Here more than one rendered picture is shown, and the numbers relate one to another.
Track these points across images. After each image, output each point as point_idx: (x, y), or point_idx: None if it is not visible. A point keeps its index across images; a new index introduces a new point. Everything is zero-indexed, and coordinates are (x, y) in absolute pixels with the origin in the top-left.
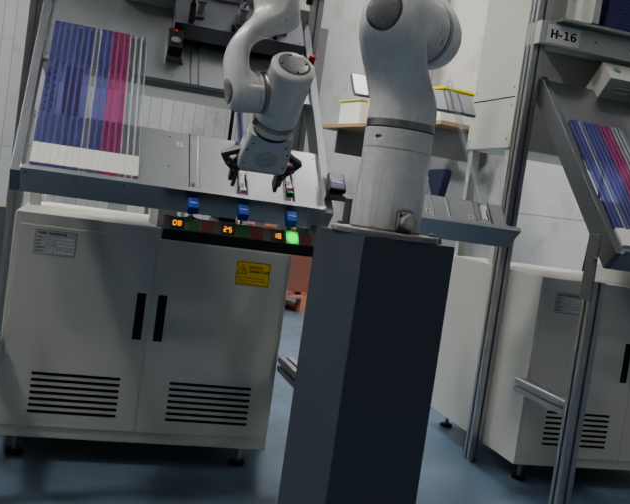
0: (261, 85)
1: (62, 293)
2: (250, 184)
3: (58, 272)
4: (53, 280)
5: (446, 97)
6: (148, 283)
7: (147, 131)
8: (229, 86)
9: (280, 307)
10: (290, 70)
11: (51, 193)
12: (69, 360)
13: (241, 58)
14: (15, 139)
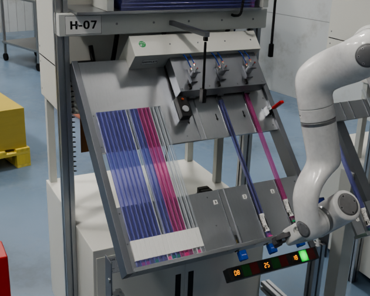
0: (328, 223)
1: (129, 291)
2: (267, 221)
3: (125, 279)
4: (123, 285)
5: (365, 105)
6: (181, 267)
7: (192, 198)
8: (306, 228)
9: (260, 254)
10: (348, 212)
11: (149, 272)
12: None
13: (315, 211)
14: (64, 184)
